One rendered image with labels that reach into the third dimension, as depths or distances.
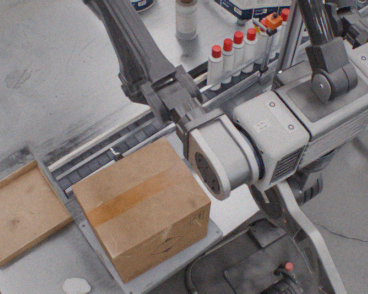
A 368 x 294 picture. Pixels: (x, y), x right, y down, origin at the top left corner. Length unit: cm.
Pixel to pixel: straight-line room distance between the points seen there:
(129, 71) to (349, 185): 164
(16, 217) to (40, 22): 92
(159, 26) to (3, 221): 98
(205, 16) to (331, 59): 117
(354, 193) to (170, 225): 160
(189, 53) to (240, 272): 95
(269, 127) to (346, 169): 185
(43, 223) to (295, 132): 97
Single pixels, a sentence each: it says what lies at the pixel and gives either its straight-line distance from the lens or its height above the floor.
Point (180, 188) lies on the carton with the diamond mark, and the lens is 126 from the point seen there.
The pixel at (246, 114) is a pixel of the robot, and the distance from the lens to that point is 89.
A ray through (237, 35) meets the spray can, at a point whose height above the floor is 108.
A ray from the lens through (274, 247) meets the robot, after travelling 216.
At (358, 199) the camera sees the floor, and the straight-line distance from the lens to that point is 265.
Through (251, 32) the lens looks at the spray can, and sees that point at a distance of 167.
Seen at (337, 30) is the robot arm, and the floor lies 145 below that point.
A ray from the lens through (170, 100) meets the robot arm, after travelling 97.
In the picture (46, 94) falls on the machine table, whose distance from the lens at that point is 187.
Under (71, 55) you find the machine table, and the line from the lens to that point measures 198.
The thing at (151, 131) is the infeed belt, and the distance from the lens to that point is 164.
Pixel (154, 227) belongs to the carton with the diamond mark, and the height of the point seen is 112.
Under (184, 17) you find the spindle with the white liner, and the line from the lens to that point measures 182.
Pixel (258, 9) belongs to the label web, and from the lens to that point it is 193.
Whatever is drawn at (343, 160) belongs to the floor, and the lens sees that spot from 274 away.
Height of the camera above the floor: 225
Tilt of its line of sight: 59 degrees down
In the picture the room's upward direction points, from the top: straight up
